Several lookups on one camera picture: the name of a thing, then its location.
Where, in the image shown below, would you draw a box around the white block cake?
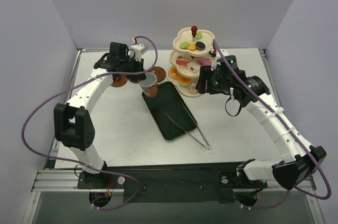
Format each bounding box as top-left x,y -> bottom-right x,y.
186,61 -> 200,74

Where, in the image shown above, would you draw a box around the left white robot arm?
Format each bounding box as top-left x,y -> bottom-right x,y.
53,42 -> 148,188

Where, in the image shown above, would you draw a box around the pink block cake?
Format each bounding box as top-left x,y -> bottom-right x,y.
198,57 -> 212,67

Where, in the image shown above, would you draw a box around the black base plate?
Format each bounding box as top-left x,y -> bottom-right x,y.
77,162 -> 267,203

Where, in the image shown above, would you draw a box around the orange glazed donut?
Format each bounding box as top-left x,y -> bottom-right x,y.
170,67 -> 180,80

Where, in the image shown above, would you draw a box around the orange macaron on stand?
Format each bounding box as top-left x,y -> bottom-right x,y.
186,43 -> 197,51

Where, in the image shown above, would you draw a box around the dark chocolate macaron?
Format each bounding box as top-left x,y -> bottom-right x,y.
195,41 -> 206,50

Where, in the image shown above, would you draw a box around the green macaron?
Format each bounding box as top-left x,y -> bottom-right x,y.
179,42 -> 190,49
195,32 -> 203,40

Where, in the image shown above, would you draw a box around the pink strawberry cake slice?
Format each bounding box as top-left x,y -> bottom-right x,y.
175,55 -> 191,67

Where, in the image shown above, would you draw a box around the dark green serving tray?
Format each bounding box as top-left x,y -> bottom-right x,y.
142,81 -> 197,141

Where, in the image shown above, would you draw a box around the pink mug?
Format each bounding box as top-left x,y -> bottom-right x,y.
138,72 -> 158,98

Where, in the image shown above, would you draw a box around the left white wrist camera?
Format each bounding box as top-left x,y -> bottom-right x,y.
129,44 -> 148,62

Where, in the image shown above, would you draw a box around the sprinkled white donut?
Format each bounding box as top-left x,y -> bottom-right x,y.
187,82 -> 199,95

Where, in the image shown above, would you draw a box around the aluminium rail frame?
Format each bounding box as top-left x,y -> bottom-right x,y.
31,48 -> 325,224

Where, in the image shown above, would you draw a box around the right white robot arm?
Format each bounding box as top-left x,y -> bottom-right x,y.
196,64 -> 326,190

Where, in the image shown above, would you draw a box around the cream three-tier dessert stand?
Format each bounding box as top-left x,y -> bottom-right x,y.
167,26 -> 215,98

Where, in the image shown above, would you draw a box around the brown coaster front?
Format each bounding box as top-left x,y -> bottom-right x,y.
151,67 -> 166,83

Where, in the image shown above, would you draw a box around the orange white blue donut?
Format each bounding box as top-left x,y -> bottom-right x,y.
179,76 -> 191,87

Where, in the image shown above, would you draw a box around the metal tongs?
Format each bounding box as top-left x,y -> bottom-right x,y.
165,104 -> 211,151

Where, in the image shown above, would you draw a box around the brown coaster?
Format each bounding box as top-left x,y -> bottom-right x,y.
127,76 -> 139,83
111,75 -> 128,88
151,67 -> 166,83

